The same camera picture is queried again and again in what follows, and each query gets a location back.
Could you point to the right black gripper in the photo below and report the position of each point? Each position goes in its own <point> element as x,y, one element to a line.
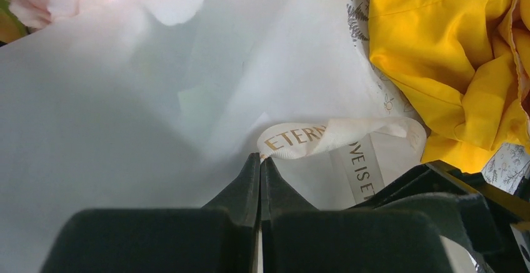
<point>492,225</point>

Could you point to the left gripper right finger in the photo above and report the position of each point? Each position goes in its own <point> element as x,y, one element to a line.
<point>277,195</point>

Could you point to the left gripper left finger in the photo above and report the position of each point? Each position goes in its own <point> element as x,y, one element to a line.
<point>240,198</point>

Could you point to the cream printed ribbon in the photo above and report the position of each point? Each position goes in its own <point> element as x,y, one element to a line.
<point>343,162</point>

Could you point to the white wrapping paper sheet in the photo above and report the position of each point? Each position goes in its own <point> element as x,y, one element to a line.
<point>158,103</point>

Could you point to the floral tablecloth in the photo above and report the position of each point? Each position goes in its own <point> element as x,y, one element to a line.
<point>505,167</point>

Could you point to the yellow garment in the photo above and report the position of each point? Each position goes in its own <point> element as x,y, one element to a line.
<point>455,64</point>

